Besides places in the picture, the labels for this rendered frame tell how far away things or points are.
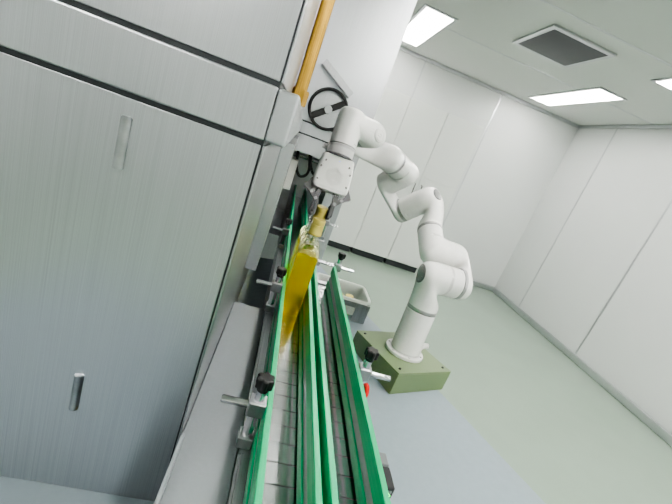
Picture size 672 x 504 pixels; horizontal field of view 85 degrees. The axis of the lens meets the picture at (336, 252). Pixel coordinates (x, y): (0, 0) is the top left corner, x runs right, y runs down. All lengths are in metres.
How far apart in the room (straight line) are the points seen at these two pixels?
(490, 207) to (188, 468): 5.74
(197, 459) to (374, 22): 1.97
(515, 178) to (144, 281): 5.88
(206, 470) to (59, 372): 0.24
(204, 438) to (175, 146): 0.44
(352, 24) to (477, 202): 4.25
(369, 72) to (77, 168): 1.76
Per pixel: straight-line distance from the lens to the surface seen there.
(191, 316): 0.53
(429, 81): 5.57
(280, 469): 0.66
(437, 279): 1.13
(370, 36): 2.14
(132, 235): 0.51
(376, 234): 5.11
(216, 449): 0.66
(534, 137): 6.22
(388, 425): 1.05
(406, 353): 1.21
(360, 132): 1.05
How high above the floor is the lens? 1.36
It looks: 16 degrees down
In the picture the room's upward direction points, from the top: 21 degrees clockwise
